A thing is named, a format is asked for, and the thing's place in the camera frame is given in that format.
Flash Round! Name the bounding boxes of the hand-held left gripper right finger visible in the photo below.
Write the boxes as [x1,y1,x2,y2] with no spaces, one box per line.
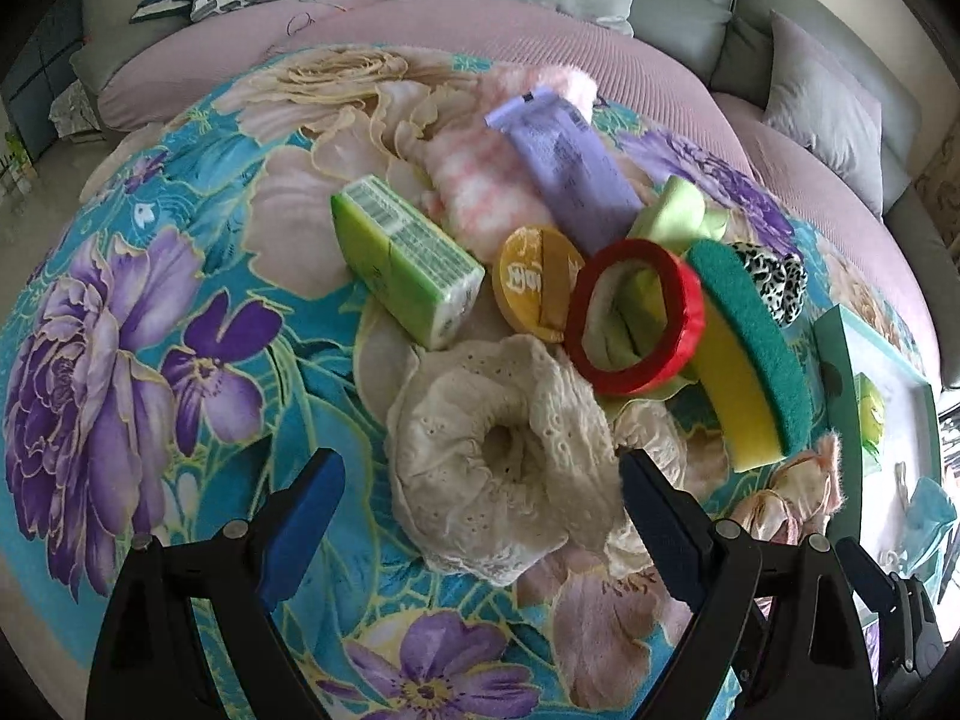
[619,448,878,720]

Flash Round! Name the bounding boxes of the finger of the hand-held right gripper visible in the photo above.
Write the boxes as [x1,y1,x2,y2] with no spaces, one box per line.
[835,536,899,614]

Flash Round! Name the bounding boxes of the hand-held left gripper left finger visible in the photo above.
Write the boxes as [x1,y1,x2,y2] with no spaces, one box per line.
[86,448,347,720]

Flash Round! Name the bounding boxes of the peach fuzzy cloth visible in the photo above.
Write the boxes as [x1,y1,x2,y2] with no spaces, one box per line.
[772,431,845,533]

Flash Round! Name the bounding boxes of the cream lace scrunchie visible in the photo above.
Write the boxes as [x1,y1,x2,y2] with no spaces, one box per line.
[385,334,687,586]

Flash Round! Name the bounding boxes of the green box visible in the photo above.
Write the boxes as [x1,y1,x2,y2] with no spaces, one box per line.
[814,305,942,593]

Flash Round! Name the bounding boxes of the yellow green sponge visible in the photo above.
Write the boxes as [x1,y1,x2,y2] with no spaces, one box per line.
[686,238,815,475]

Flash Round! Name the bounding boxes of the red ring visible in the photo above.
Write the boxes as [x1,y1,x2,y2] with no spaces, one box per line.
[564,238,706,397]

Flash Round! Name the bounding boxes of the yellow round tin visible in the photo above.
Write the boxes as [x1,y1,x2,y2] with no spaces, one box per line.
[491,225,587,342]

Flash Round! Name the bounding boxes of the green tissue pack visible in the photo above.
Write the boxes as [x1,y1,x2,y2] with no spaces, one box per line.
[330,175,487,350]

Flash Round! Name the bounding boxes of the light green cloth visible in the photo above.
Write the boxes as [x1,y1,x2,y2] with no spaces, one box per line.
[585,175,732,421]

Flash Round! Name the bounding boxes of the teal cloth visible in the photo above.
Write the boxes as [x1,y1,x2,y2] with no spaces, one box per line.
[904,476,959,586]

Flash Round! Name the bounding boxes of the leopard print scrunchie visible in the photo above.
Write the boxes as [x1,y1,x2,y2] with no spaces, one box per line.
[731,241,809,327]

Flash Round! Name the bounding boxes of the floral teal blanket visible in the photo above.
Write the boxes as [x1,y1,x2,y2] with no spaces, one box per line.
[0,45,942,720]

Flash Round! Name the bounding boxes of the purple tube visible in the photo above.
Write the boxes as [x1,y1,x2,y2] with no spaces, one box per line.
[484,90,646,256]

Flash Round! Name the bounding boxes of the pink fluffy cloth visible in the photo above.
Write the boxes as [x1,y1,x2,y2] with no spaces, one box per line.
[420,64,597,252]

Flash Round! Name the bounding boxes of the lilac grey pillow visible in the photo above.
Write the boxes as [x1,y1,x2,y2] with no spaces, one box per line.
[763,11,884,222]

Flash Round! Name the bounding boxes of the green white packages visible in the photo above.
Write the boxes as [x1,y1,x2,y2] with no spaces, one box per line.
[0,131,35,200]

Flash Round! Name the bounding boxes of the patterned storage bag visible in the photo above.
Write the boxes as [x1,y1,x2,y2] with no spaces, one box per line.
[49,82,102,140]

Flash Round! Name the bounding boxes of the pink bed sheet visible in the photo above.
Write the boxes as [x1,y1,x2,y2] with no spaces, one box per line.
[97,0,942,391]

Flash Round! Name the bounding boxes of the blue cabinet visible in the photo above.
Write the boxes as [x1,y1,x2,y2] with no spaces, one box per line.
[0,0,83,158]

